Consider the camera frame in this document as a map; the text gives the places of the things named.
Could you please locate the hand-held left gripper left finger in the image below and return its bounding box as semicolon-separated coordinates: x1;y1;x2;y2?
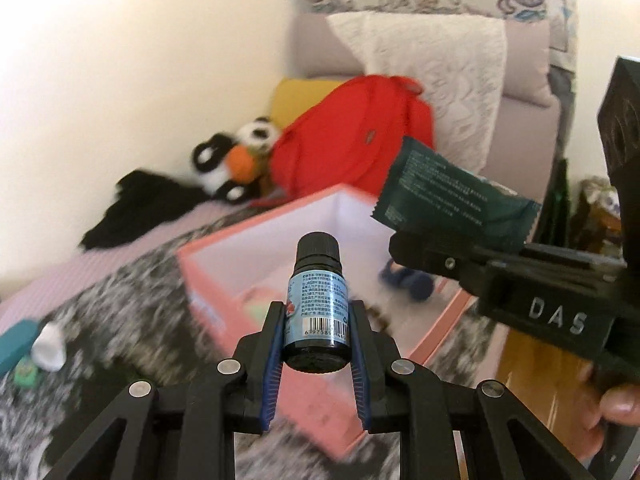
42;301;286;480

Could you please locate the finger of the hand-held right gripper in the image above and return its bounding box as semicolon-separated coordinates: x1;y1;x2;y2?
388;231;483;291

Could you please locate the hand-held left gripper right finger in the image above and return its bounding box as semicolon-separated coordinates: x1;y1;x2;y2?
347;300;596;480

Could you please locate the dark green foil packet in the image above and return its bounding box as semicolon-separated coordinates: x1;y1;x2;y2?
370;136;543;253

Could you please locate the small dark bottle blue label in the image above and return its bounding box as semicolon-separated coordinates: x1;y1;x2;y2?
281;231;352;374

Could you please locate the pink cardboard box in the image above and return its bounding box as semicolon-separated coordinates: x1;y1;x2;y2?
176;183;477;461

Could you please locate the person's right hand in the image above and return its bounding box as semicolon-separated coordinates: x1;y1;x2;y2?
570;362;640;468

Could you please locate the dark blue object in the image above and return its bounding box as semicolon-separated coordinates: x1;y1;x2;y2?
378;262;435;302

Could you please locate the dark green glass bottle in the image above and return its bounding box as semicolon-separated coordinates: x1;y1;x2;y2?
536;158;572;247

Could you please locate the red backpack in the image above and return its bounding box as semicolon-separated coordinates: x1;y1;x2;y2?
248;75;436;209

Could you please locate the black and white printed blanket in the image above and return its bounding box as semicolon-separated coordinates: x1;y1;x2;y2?
0;205;506;480

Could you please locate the white lace pillow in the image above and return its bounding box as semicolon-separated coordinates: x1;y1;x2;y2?
326;11;508;173

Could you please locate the panda plush toy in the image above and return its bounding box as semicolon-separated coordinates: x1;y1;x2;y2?
192;116;282;203

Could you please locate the yellow pillow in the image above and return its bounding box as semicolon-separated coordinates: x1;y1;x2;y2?
271;78;346;128

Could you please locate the lilac sofa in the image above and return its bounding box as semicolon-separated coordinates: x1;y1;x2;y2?
285;12;568;191

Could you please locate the black cloth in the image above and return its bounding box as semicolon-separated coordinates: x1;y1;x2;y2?
79;169;207;251

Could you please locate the white small bottle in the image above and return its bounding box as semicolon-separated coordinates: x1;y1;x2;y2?
31;322;67;373

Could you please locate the small green container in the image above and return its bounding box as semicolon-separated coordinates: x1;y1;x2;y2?
13;357;40;389

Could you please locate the teal box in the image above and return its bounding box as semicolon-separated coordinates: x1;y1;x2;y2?
0;320;42;376

